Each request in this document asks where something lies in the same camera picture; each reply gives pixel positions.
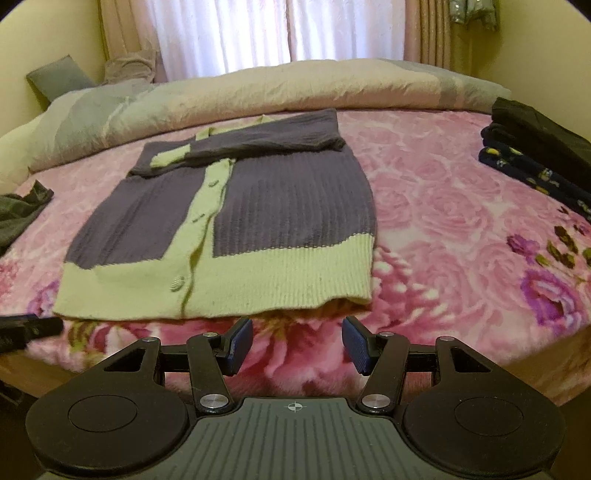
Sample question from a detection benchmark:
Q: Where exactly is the black folded garment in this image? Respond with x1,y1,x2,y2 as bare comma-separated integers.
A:
490,97,591,185

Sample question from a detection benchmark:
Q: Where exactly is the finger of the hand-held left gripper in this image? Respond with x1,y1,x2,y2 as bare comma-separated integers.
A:
0,314,64,354

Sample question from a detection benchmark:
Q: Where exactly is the pink floral blanket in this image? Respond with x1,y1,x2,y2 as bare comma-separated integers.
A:
0,108,591,407

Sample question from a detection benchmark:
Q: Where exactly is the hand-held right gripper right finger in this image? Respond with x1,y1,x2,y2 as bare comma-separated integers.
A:
342,316,502,414

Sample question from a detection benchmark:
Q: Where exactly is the cream padded headboard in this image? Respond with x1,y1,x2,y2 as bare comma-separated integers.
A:
0,124,51,195

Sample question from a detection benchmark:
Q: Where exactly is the rolled grey and cream duvet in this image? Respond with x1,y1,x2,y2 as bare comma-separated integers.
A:
28,58,513,174

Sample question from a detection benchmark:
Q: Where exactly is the green patterned hanging cloth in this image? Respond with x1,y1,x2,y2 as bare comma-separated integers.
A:
450,0,499,31

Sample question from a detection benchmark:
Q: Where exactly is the purple knit cardigan cream trim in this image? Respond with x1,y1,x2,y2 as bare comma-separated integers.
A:
53,109,379,321

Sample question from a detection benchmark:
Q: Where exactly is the navy folded garment yellow print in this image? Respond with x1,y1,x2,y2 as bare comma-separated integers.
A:
478,124,591,222

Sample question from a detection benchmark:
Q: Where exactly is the sheer white curtain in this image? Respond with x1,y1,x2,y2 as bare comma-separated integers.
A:
145,0,409,81

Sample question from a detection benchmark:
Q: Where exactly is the pink drape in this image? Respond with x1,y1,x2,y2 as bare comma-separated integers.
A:
402,0,472,75
98,0,162,84

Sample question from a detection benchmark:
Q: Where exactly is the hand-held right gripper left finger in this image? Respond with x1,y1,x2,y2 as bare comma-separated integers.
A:
92,316,254,415

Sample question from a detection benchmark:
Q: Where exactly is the grey knit garment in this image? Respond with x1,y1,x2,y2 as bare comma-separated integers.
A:
0,180,55,254

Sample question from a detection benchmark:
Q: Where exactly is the grey pillow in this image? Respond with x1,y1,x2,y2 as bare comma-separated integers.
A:
26,55,98,100

